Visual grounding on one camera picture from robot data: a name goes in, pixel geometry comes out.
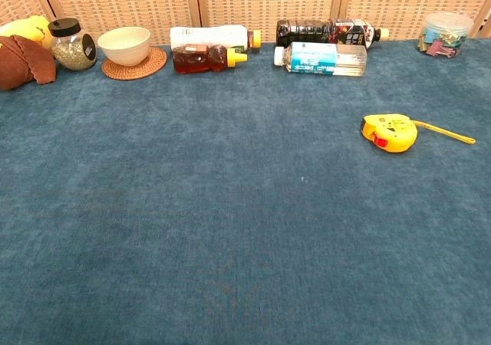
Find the blue table cloth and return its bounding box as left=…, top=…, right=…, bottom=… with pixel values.
left=0, top=38, right=491, bottom=345

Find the bear-shaped honey bottle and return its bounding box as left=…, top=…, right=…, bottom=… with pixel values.
left=172, top=43, right=249, bottom=74

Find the clear water bottle blue label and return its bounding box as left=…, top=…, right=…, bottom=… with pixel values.
left=273, top=41, right=368, bottom=77

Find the white bottle with yellow cap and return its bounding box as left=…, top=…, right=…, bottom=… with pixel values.
left=170, top=24, right=262, bottom=51

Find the woven round coaster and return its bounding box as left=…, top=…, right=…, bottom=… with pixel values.
left=101, top=46, right=168, bottom=81

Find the dark drink bottle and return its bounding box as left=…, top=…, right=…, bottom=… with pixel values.
left=275, top=18, right=390, bottom=50

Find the wicker folding screen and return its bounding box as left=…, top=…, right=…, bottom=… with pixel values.
left=0, top=0, right=491, bottom=47

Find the white bowl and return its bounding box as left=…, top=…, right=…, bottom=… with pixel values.
left=97, top=26, right=152, bottom=67

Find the glass jar with black lid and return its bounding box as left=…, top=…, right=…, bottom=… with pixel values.
left=48, top=18, right=97, bottom=72

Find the clear jar of binder clips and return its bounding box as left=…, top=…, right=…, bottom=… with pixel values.
left=417, top=11, right=475, bottom=59

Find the yellow and brown plush toy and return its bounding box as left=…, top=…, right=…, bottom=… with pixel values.
left=0, top=15, right=58, bottom=91

